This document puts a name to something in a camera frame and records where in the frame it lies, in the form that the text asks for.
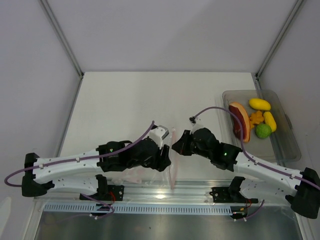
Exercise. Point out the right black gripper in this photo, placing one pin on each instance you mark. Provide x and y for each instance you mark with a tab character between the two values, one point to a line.
181	146

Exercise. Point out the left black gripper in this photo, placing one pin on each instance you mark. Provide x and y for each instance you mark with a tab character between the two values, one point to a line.
161	161

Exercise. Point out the red toy meat slice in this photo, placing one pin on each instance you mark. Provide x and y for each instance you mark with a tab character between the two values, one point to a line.
239	111

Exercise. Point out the green toy lime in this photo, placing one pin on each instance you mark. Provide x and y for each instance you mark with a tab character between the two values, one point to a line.
263	131

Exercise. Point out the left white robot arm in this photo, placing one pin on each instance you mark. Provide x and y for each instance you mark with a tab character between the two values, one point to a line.
83	173

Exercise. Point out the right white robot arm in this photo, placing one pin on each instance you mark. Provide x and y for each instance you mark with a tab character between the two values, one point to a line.
301	189

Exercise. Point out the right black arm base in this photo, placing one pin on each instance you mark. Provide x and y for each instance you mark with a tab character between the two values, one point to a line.
231	193

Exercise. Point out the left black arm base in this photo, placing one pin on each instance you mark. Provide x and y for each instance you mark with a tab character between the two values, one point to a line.
100	190

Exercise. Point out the orange toy food piece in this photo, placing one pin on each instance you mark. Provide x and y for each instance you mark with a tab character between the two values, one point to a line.
256	118

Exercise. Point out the clear plastic food tray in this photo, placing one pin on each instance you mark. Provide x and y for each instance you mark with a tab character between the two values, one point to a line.
271	135

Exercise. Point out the yellow toy mango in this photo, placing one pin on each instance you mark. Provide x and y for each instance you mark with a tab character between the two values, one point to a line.
259	104

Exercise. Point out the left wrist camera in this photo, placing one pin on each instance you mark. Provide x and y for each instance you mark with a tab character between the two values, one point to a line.
158	134

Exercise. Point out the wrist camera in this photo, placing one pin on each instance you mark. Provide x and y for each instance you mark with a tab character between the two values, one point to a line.
196	123
158	134

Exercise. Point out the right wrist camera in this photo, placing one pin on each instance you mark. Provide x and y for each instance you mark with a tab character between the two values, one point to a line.
196	123

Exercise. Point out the aluminium rail frame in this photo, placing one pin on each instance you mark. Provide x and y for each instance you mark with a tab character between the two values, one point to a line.
181	192

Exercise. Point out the slotted cable duct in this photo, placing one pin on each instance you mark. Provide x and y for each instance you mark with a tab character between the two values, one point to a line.
122	208

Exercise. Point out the right corner frame post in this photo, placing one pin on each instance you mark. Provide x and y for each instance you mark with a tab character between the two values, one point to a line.
288	23

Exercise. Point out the corner frame post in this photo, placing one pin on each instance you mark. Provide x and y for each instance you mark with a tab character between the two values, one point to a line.
53	21
288	23

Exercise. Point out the left corner frame post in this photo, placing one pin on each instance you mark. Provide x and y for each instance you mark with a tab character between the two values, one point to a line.
53	21

